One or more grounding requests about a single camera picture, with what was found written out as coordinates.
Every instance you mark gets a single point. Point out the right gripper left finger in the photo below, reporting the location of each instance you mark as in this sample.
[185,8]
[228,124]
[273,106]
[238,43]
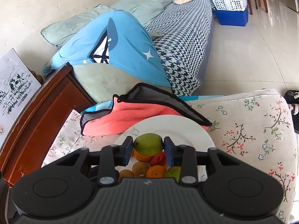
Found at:
[112,156]

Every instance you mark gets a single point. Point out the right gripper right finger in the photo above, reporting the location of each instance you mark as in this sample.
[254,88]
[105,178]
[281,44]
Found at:
[183,156]

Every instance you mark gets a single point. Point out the green fruit large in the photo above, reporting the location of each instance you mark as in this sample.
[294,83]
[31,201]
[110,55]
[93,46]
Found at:
[148,144]

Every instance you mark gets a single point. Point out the green apple fruit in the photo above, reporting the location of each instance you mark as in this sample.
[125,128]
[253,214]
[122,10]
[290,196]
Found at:
[173,172]

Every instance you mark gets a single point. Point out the brown kiwi fruit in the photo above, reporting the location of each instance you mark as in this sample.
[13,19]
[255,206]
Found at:
[125,173]

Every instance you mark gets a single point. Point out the red tomato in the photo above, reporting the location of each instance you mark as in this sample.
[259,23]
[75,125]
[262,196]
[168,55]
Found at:
[159,159]

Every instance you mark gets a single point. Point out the white ceramic plate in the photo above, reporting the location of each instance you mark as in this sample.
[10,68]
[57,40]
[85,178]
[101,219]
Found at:
[181,130]

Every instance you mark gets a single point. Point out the small brown kiwi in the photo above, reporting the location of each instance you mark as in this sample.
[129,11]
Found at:
[140,169]

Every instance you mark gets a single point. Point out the orange tangerine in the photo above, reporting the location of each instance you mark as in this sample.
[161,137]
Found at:
[156,171]
[142,158]

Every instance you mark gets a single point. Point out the pink grey towel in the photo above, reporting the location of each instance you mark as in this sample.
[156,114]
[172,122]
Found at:
[143,101]

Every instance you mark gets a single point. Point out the pale green cushion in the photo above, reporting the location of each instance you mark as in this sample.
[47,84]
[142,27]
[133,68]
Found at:
[102,81]

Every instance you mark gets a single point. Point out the brown wooden cabinet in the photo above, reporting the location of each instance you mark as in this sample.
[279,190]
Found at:
[40,122]

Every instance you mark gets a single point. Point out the floral tablecloth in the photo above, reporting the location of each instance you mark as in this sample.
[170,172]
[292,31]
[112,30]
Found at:
[254,127]

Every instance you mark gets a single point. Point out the blue cartoon pillow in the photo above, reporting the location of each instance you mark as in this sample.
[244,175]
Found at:
[115,38]

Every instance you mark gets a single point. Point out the white milk carton box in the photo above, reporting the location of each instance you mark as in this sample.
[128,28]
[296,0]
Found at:
[18,86]

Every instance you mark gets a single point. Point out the black slippers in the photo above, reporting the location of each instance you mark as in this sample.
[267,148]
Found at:
[292,99]

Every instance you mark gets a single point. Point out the houndstooth sofa cover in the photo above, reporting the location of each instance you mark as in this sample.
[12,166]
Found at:
[183,43]

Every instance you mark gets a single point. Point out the blue plastic storage box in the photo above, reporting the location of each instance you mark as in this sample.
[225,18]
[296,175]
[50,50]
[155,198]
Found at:
[232,18]

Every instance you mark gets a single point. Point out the white plastic basket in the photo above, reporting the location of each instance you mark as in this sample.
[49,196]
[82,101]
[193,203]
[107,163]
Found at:
[230,5]

